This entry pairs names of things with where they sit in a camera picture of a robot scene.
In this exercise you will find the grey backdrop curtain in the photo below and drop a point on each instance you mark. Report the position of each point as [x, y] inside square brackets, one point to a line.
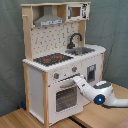
[107, 27]

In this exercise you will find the grey toy sink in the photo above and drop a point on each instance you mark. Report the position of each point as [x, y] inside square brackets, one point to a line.
[79, 51]

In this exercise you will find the white oven door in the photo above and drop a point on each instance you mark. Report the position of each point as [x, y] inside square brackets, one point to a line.
[64, 100]

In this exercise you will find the left red oven knob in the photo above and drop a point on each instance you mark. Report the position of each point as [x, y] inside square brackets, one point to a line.
[56, 75]

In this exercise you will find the wooden toy kitchen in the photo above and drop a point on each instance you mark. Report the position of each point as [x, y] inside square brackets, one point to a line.
[46, 40]

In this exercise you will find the white toy microwave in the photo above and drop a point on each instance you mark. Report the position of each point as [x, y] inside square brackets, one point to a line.
[77, 11]

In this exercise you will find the right red oven knob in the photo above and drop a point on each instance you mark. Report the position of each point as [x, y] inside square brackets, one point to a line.
[74, 69]

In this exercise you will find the white fridge door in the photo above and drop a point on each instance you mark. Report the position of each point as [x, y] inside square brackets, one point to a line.
[91, 69]

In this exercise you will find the black stovetop red burners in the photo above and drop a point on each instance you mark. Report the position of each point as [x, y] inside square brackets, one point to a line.
[52, 59]

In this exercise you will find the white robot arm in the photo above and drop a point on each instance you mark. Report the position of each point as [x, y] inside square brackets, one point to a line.
[101, 93]

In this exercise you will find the red oven knob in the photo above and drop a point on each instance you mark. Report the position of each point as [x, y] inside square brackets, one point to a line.
[74, 69]
[56, 75]

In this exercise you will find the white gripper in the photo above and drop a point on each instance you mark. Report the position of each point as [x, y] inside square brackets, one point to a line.
[84, 87]

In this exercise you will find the grey range hood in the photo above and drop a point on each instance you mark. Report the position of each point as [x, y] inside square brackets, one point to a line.
[48, 18]

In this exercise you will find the black toy faucet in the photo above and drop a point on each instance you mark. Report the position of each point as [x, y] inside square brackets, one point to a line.
[71, 44]

